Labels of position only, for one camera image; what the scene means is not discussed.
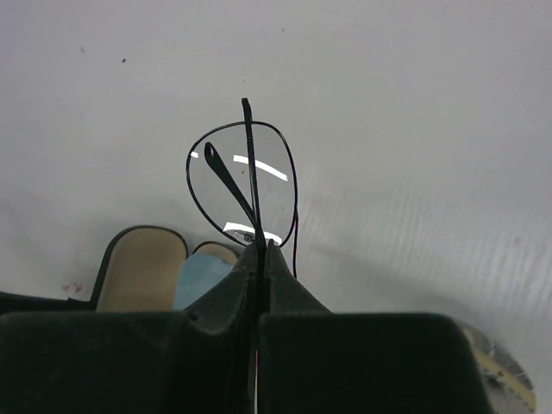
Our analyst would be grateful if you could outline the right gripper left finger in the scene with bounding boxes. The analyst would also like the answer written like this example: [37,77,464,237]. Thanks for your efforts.
[1,247,258,413]

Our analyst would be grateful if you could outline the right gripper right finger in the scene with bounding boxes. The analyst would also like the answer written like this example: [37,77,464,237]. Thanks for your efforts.
[257,244,492,413]

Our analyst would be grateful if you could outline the blue cleaning cloth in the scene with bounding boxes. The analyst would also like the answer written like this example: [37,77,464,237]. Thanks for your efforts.
[172,253,236,311]

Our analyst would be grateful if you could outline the black glasses case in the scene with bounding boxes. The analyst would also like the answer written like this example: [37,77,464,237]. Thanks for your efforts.
[90,226,238,312]

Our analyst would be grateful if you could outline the dark wire-frame sunglasses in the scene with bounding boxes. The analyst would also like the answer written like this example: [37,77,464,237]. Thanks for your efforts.
[185,97,300,279]

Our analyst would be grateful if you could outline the marbled glasses case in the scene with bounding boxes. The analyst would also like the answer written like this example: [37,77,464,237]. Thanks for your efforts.
[459,323,536,414]

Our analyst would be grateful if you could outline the black mounting base rail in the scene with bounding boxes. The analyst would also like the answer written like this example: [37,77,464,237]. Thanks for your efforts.
[0,292,95,315]

